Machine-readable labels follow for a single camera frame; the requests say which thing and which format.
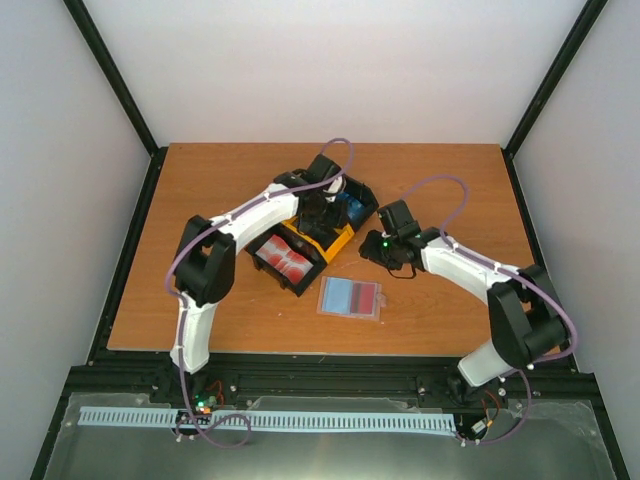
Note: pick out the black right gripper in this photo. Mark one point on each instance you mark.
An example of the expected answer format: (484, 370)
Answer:
(368, 249)

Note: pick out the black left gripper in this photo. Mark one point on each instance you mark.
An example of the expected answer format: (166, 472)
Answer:
(336, 220)

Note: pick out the red credit card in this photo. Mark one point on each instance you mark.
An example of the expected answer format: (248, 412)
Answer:
(363, 299)

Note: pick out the pink card holder wallet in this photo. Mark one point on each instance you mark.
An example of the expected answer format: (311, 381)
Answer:
(335, 294)

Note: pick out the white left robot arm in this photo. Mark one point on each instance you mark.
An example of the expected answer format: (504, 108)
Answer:
(203, 270)

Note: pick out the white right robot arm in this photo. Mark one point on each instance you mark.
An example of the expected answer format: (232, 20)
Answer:
(525, 316)

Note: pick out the stack of blue cards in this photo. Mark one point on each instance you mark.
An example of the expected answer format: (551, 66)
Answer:
(355, 209)

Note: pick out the black bin with blue cards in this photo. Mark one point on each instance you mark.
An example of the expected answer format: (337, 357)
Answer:
(364, 194)

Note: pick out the black bin with red cards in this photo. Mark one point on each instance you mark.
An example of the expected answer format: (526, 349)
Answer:
(259, 264)

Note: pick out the stack of red cards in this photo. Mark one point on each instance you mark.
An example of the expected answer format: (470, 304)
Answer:
(279, 255)

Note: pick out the yellow plastic bin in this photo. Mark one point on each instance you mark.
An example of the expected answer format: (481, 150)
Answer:
(321, 243)

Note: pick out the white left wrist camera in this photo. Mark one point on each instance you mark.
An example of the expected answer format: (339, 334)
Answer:
(332, 190)

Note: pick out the light blue cable duct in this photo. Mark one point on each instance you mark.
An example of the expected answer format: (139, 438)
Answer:
(273, 421)

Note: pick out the black aluminium frame rail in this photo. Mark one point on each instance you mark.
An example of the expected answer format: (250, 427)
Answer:
(303, 375)

